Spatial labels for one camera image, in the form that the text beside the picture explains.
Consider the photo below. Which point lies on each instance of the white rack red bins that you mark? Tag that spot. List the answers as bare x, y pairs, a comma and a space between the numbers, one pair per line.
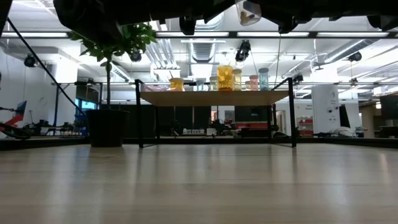
304, 126

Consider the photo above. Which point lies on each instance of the blue lit screen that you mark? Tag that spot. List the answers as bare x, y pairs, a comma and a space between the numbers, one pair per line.
85, 104

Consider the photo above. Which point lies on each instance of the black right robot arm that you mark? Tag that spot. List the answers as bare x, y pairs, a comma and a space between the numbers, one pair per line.
357, 7

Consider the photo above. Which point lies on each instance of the black monitor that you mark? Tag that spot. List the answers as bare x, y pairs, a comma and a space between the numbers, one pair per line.
388, 107
343, 115

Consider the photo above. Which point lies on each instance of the red and blue machine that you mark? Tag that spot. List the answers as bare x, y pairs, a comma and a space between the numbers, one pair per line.
18, 109

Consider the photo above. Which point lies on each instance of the blue bottle white cap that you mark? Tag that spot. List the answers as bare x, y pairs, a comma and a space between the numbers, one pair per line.
263, 79
200, 84

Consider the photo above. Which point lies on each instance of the black table edge rail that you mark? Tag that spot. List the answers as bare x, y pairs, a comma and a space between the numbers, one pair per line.
46, 144

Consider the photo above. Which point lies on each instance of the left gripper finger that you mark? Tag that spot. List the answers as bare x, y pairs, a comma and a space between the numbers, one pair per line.
214, 7

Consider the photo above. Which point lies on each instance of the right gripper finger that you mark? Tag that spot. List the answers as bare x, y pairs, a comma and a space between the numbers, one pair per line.
272, 7

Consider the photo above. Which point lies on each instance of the wooden shelf black metal legs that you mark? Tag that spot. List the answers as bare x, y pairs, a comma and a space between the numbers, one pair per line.
217, 98

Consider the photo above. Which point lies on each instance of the clear tube with pale cap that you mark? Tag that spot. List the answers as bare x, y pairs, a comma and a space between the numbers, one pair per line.
247, 86

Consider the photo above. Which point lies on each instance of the green plant in black pot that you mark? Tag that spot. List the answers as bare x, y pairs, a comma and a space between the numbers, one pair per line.
107, 127

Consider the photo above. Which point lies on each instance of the silver ventilation duct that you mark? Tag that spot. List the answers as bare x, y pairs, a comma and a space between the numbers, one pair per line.
202, 53

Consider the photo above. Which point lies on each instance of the black ceiling-hung camera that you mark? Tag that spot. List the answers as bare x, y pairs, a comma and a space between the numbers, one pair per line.
135, 56
29, 60
354, 56
298, 77
242, 49

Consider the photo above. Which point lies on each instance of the red toolbox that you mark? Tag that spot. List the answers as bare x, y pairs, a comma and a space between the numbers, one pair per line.
252, 125

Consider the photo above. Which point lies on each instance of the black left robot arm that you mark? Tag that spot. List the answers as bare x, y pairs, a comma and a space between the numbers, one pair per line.
93, 18

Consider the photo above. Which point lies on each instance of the black overhead light bar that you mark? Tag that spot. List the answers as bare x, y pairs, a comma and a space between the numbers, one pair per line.
312, 34

